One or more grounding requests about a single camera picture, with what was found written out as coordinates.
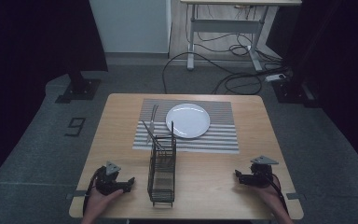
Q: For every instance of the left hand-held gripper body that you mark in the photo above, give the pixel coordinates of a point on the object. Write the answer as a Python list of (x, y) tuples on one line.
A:
[(107, 183)]

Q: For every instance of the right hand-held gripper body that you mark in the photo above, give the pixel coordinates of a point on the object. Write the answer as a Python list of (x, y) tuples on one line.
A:
[(260, 175)]

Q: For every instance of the person's left hand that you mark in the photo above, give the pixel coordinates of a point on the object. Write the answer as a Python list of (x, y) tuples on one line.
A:
[(101, 201)]

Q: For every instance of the person's right hand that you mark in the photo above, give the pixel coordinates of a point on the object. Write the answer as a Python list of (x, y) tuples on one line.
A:
[(269, 195)]

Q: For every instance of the dark slanted utensil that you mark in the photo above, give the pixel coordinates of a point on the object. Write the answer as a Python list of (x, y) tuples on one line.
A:
[(150, 133)]

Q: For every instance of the grey striped placemat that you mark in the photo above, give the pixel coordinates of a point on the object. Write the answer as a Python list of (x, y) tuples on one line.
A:
[(220, 124)]

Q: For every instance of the silver fork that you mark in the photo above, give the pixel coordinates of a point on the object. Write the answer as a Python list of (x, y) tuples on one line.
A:
[(152, 123)]

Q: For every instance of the white round plate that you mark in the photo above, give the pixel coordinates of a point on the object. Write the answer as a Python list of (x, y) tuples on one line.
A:
[(188, 120)]

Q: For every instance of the black stand base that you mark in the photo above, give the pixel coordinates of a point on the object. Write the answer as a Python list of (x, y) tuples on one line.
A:
[(292, 91), (82, 90)]

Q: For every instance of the white power strip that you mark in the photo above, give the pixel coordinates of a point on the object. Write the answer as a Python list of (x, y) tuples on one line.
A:
[(275, 77)]

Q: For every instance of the dark curtain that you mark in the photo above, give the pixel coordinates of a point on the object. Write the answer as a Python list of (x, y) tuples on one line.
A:
[(338, 62), (28, 62)]

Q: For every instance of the white desk with metal legs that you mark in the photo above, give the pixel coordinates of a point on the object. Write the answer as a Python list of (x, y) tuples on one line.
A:
[(227, 25)]

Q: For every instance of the white cabinet panel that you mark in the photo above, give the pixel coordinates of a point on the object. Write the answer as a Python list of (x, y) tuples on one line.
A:
[(130, 25)]

